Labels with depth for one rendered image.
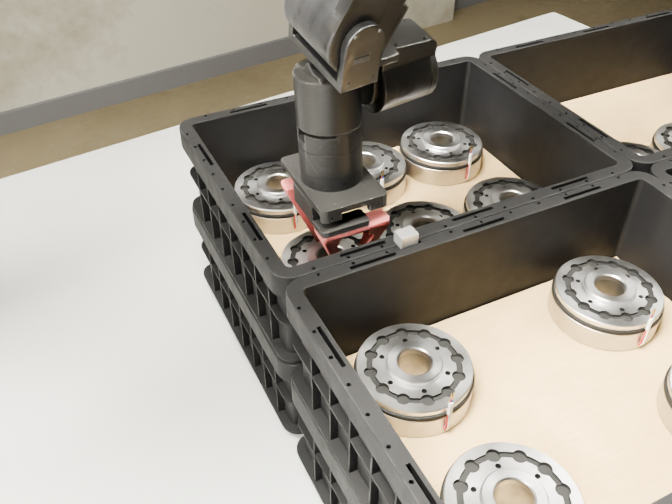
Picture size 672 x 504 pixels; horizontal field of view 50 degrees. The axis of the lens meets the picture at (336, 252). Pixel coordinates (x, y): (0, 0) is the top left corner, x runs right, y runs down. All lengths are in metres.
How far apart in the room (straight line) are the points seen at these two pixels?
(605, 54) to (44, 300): 0.84
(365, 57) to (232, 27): 2.50
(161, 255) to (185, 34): 2.03
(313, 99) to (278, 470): 0.37
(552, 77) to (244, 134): 0.46
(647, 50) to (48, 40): 2.11
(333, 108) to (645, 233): 0.36
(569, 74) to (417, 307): 0.53
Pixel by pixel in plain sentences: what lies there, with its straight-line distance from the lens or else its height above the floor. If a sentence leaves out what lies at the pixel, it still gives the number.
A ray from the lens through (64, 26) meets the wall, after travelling 2.80.
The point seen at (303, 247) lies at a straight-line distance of 0.74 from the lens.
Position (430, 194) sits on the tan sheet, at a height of 0.83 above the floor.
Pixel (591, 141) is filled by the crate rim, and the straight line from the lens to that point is 0.82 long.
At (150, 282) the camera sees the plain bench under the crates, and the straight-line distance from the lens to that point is 0.97.
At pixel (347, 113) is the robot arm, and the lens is 0.60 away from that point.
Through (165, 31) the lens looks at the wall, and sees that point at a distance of 2.93.
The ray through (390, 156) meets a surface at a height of 0.86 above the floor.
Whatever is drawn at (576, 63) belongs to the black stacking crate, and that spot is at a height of 0.89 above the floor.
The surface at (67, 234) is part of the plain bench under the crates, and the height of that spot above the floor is 0.70.
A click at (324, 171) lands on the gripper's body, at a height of 0.98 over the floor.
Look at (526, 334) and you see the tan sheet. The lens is 0.71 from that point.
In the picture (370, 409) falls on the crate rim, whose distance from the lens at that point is 0.50.
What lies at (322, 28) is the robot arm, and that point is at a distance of 0.55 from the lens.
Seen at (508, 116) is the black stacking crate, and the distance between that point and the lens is 0.92.
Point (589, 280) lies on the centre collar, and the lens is 0.73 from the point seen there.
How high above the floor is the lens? 1.33
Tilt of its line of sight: 40 degrees down
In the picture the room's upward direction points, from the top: straight up
